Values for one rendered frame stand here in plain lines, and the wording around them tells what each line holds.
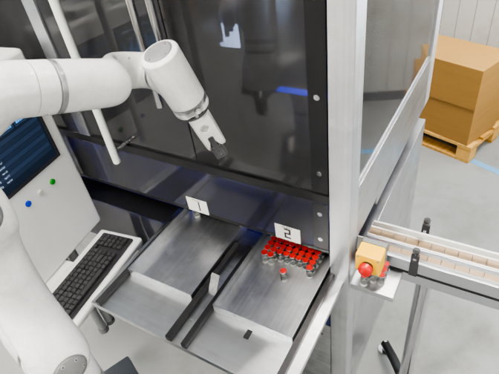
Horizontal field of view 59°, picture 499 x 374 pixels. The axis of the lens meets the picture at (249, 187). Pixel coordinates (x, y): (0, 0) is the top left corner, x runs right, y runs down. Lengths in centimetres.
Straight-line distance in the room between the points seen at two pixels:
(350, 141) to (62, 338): 73
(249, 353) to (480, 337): 142
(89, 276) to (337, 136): 104
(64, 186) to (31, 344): 91
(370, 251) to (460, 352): 118
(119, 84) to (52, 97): 12
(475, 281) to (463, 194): 177
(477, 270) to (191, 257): 89
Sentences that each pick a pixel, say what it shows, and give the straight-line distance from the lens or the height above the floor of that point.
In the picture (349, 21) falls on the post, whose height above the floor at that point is 168.
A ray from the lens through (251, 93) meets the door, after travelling 111.
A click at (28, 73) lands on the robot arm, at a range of 76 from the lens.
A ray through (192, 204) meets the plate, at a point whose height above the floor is 102.
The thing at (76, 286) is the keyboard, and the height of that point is 83.
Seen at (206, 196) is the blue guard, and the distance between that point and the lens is 144.
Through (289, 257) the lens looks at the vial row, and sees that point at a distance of 143.
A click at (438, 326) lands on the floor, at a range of 243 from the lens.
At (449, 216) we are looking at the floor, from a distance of 296.
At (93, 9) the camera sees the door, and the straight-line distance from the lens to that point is 134.
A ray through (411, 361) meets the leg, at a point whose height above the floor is 34.
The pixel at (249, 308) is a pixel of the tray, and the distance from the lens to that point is 136.
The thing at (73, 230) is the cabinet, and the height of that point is 88.
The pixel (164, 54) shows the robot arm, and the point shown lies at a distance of 91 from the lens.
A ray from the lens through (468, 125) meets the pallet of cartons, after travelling 326.
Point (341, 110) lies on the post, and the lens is 101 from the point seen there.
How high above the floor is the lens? 199
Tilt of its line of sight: 39 degrees down
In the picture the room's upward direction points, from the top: 9 degrees counter-clockwise
